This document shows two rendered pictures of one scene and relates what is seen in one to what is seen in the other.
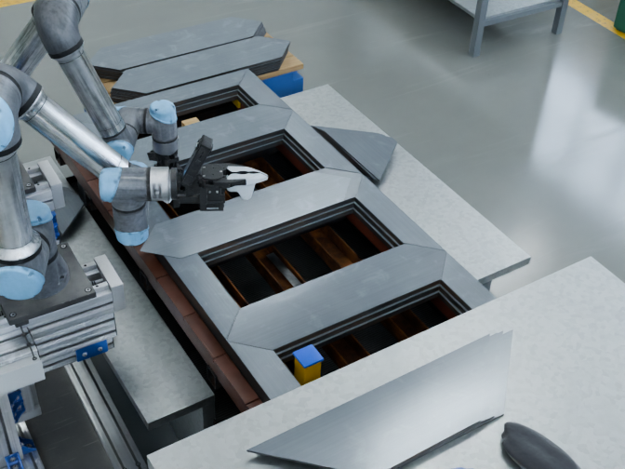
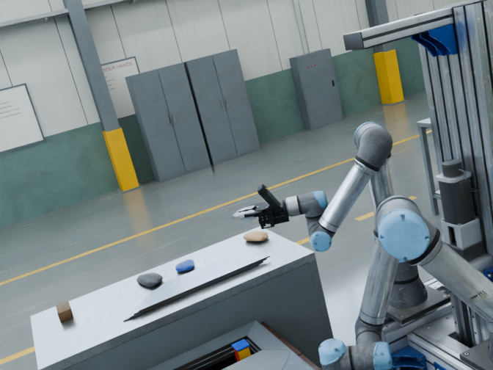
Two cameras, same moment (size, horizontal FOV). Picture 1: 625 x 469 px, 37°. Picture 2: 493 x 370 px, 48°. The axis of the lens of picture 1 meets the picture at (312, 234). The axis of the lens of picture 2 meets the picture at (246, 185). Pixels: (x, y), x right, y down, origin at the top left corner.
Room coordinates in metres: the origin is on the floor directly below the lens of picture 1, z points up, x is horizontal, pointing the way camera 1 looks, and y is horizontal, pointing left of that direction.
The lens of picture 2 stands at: (3.64, 0.63, 2.08)
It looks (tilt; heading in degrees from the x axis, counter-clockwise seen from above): 14 degrees down; 193
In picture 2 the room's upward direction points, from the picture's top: 14 degrees counter-clockwise
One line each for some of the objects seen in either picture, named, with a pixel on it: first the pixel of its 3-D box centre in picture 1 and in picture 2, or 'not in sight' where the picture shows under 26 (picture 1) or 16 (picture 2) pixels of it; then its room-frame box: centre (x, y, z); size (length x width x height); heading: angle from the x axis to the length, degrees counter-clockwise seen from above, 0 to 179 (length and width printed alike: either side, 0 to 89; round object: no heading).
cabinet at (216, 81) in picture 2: not in sight; (221, 107); (-6.52, -1.77, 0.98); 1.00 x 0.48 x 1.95; 122
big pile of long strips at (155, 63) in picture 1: (192, 59); not in sight; (3.28, 0.51, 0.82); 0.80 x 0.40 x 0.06; 124
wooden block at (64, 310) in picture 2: not in sight; (64, 311); (1.49, -0.86, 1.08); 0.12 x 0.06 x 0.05; 33
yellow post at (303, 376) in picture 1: (306, 383); (246, 367); (1.66, -0.01, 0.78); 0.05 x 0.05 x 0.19; 34
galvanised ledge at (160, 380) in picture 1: (91, 273); not in sight; (2.18, 0.69, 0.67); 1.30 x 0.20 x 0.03; 34
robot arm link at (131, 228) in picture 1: (131, 215); (318, 227); (1.65, 0.42, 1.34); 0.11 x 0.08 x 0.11; 6
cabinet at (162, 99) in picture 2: not in sight; (169, 122); (-5.96, -2.66, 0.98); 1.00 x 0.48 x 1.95; 122
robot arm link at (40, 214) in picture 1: (28, 231); (398, 255); (1.73, 0.69, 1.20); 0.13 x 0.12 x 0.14; 6
